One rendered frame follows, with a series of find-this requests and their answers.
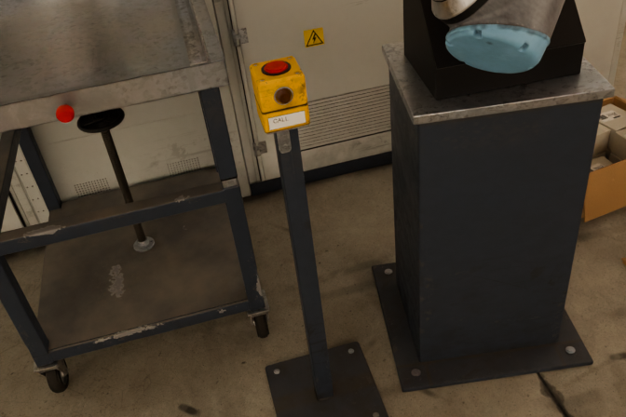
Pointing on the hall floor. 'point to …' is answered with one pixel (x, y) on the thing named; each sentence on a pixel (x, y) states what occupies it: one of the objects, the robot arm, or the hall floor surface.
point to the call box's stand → (359, 398)
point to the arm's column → (488, 223)
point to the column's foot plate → (402, 355)
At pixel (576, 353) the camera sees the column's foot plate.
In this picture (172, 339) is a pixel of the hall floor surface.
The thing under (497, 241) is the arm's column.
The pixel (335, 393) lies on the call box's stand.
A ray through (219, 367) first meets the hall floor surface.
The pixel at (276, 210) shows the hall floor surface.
